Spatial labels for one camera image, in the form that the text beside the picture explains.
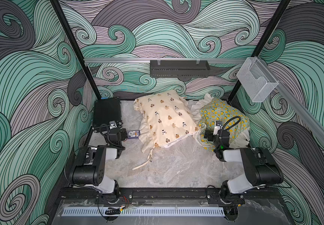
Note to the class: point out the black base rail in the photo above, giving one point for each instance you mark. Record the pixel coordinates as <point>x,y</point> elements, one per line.
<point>210,195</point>

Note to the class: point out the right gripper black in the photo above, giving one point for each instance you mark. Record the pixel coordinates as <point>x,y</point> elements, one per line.
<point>210,134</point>

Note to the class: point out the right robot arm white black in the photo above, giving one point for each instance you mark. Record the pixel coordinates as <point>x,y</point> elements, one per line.
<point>260,168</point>

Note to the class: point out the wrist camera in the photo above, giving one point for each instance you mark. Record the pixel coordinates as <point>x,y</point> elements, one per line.
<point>113,125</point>
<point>217,127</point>

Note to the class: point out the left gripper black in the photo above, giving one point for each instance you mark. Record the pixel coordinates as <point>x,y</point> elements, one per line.
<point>122,134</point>

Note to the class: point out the black case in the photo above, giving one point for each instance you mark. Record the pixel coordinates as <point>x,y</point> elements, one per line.
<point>106,111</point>

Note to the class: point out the blue playing cards box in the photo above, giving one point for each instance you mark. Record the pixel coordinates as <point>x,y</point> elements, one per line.
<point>133,134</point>

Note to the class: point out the clear acrylic wall bin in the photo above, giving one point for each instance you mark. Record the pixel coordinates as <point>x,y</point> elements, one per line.
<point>257,79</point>

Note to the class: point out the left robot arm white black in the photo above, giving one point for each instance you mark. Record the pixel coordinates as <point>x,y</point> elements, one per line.
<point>88,169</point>

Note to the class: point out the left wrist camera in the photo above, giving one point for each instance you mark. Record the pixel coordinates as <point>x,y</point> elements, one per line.
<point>113,125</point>

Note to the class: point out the black wall tray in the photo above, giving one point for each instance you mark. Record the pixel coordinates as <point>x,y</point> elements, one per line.
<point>182,69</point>

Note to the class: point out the cream animal print pillow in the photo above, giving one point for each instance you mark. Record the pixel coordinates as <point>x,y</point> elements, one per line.
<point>166,119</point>

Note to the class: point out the white slotted cable duct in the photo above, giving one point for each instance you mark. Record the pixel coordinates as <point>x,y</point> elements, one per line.
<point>146,211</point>

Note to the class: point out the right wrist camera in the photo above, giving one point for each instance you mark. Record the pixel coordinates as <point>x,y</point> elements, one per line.
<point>217,127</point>

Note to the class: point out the green lemon print pillow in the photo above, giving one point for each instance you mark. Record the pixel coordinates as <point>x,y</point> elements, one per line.
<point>208,111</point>

